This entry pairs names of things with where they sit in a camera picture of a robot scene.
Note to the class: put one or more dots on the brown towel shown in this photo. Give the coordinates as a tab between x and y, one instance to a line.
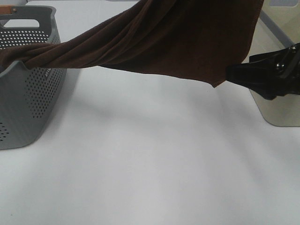
187	39

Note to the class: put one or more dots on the beige plastic basket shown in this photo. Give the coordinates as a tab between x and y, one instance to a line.
278	28

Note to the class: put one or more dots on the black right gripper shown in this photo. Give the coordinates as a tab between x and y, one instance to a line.
263	80

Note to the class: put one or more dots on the grey perforated plastic basket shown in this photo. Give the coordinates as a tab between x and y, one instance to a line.
27	97

